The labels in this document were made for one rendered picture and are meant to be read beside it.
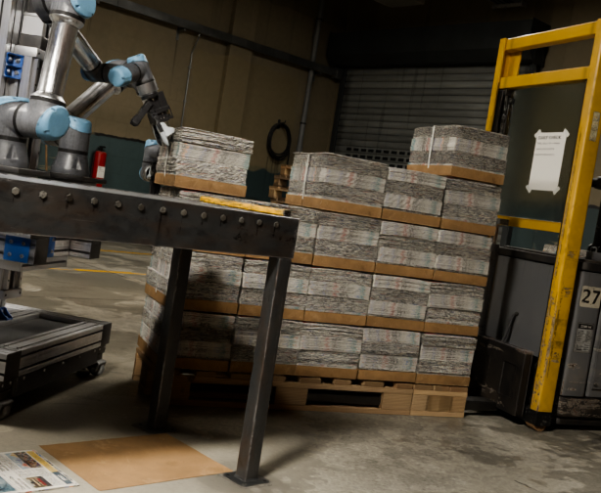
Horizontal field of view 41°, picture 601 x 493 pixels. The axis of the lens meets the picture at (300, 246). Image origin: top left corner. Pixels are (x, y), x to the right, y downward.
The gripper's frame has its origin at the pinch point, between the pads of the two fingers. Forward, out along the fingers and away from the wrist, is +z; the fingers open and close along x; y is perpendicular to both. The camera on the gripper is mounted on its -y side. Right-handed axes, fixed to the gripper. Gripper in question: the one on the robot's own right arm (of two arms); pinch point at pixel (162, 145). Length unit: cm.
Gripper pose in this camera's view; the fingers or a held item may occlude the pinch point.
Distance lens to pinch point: 323.3
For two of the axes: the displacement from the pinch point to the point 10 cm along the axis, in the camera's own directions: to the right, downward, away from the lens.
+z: 3.1, 9.2, 2.4
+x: -3.9, -1.1, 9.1
